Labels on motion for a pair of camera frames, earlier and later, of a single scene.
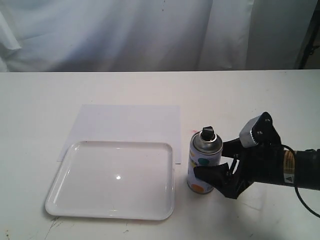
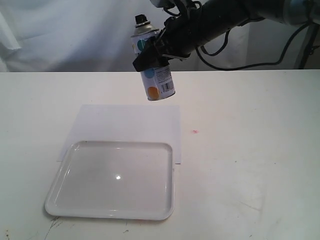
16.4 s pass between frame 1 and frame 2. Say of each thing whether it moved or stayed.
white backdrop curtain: stayed
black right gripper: moved
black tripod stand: stayed
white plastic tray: stayed
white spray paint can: moved
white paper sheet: stayed
